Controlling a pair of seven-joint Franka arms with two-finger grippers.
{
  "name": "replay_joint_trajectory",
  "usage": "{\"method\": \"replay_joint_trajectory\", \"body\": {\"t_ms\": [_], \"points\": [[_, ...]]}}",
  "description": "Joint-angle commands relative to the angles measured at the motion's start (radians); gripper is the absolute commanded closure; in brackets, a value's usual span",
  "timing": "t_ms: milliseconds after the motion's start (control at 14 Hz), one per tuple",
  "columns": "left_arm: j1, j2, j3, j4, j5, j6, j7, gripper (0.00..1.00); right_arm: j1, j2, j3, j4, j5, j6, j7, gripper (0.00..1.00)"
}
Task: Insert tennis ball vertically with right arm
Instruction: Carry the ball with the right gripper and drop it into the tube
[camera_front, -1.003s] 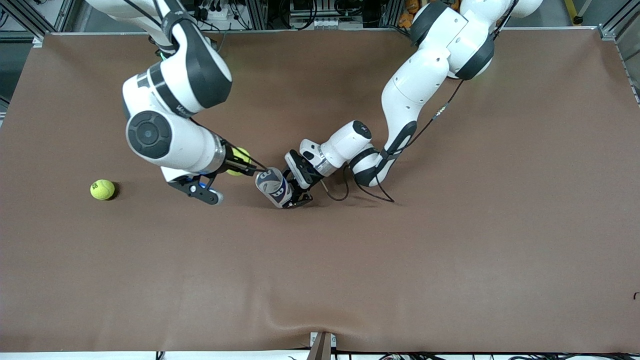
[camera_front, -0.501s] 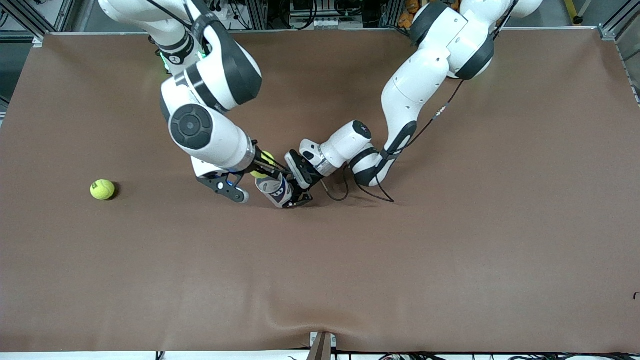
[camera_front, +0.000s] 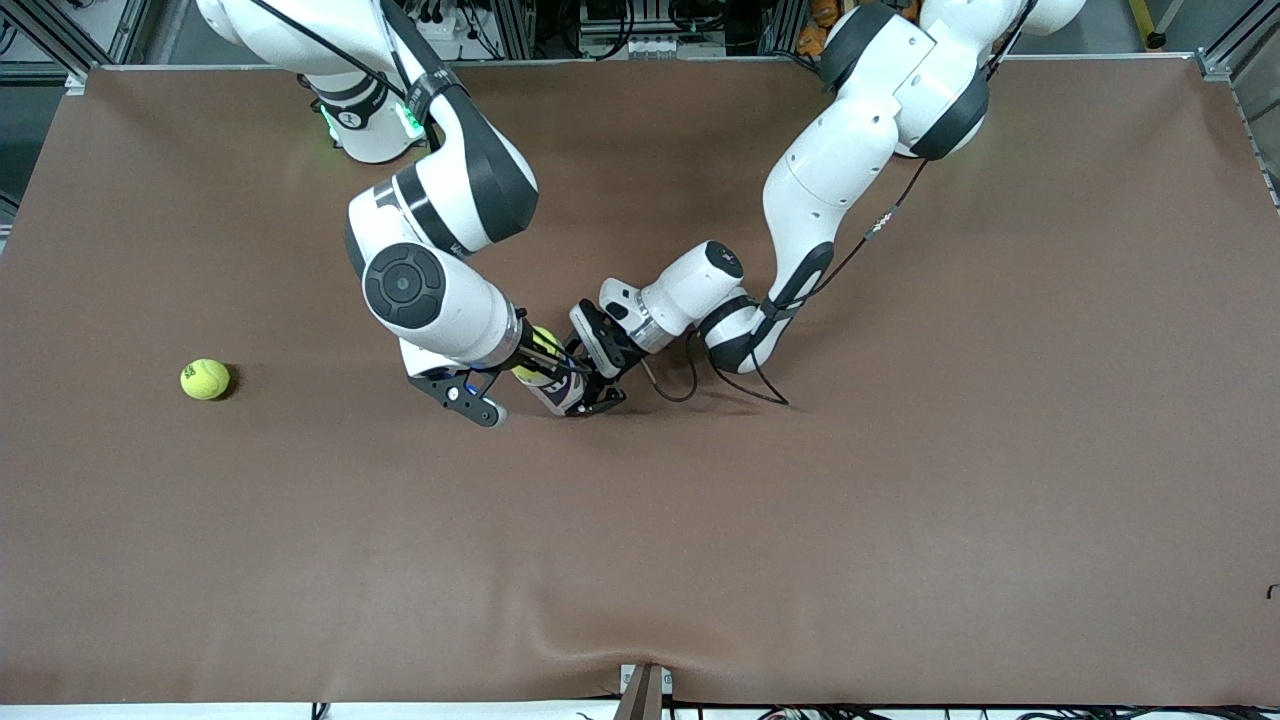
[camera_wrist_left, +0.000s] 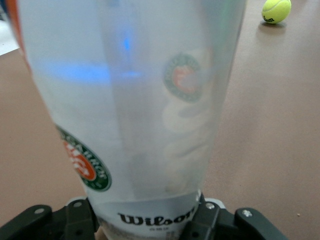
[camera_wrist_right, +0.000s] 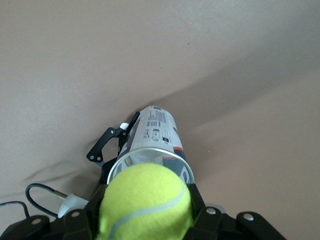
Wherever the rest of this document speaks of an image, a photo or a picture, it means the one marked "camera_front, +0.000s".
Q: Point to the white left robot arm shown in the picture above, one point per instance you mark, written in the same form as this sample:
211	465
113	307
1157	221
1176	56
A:
830	170

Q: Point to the bag of orange objects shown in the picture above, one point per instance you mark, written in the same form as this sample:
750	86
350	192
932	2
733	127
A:
822	12

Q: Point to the aluminium frame profile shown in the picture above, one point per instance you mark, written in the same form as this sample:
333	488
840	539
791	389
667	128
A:
1225	55
130	25

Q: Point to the yellow pole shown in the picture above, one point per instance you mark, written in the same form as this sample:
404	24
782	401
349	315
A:
1140	15

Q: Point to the white connector block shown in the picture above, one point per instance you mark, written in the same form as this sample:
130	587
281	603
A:
655	46

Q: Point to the yellow tennis ball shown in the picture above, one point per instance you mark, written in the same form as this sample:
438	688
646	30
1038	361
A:
205	379
538	342

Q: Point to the clear plastic tennis ball can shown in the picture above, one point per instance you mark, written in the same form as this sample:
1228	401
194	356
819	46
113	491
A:
562	392

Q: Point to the white power strip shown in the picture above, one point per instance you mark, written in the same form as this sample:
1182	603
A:
445	30

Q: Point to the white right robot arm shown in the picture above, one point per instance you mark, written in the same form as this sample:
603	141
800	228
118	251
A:
450	300

